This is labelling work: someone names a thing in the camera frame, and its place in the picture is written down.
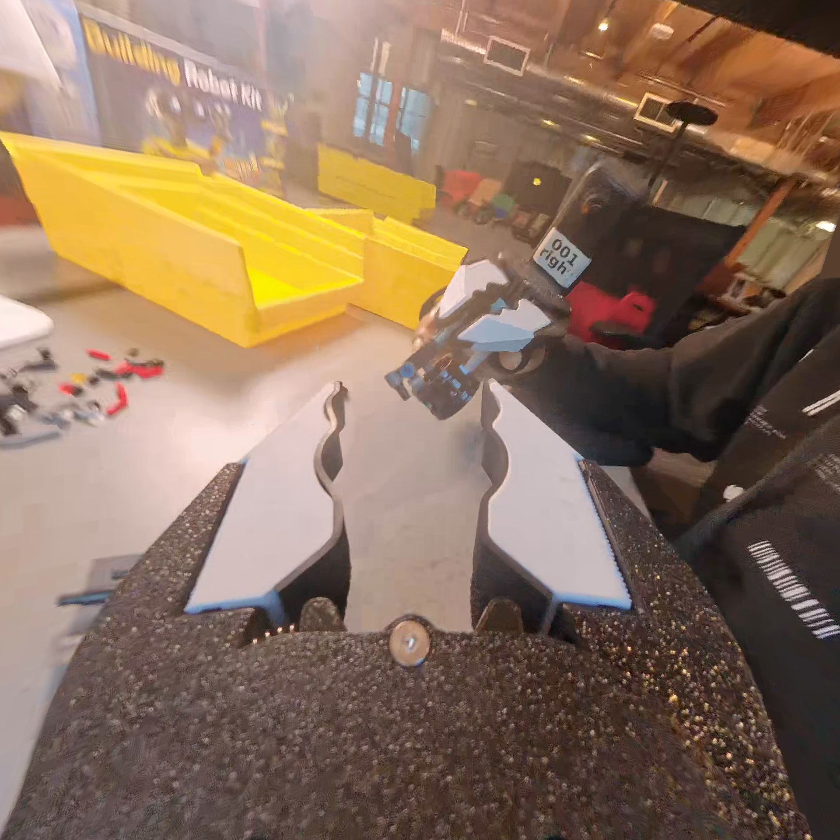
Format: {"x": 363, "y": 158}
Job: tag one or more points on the toy robot kit box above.
{"x": 197, "y": 98}

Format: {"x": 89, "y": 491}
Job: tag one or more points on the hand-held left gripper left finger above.
{"x": 269, "y": 525}

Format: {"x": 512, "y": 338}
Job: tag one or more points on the pile of small toy bricks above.
{"x": 79, "y": 394}

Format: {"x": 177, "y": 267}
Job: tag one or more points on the person's right forearm black sleeve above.
{"x": 643, "y": 394}

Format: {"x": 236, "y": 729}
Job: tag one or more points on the white book stand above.
{"x": 23, "y": 325}

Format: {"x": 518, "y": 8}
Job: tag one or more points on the open-front yellow plastic bin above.
{"x": 164, "y": 262}

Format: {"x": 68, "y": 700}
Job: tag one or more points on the person's black printed hoodie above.
{"x": 774, "y": 590}

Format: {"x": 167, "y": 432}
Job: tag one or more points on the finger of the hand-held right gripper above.
{"x": 505, "y": 328}
{"x": 469, "y": 289}

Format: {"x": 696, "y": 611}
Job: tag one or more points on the paned window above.
{"x": 390, "y": 111}

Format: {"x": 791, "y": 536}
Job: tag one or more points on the person's right hand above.
{"x": 522, "y": 364}

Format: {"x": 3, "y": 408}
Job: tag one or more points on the red plastic cart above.
{"x": 610, "y": 315}

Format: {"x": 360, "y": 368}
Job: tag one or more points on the black disc on pole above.
{"x": 692, "y": 113}

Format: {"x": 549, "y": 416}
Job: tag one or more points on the yellow open storage bin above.
{"x": 131, "y": 154}

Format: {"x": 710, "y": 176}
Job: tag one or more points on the black toy wheel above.
{"x": 453, "y": 394}

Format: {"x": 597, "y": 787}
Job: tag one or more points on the dark metal rod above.
{"x": 82, "y": 598}

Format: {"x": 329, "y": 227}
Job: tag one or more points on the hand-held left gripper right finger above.
{"x": 551, "y": 525}

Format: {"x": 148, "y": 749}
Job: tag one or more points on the grey panel brick assembly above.
{"x": 108, "y": 571}

